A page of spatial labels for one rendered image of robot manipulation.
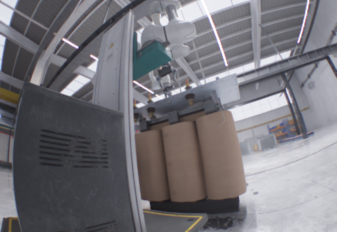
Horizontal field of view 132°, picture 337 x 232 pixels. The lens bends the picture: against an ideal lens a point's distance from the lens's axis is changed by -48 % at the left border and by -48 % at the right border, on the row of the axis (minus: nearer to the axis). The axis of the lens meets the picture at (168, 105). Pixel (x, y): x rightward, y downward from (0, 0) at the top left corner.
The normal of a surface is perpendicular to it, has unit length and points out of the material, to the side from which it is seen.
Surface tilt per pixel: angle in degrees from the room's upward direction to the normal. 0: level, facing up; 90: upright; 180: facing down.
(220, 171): 90
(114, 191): 90
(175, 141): 90
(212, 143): 90
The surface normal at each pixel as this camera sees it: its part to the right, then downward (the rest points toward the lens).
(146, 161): -0.48, -0.28
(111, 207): 0.82, -0.31
